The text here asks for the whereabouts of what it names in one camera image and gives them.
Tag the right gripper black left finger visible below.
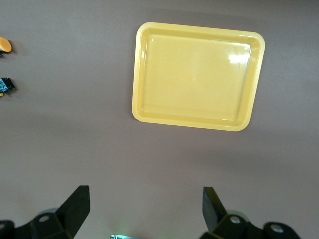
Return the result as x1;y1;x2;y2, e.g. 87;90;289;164
0;185;90;239

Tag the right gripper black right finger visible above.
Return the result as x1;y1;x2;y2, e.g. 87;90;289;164
199;186;300;239

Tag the yellow push button switch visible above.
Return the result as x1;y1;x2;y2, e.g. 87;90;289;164
0;77;16;97
0;36;12;53

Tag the brown table cover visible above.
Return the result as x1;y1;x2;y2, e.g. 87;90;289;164
0;0;319;239

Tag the yellow plastic tray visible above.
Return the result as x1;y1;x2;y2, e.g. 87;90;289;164
131;21;266;132

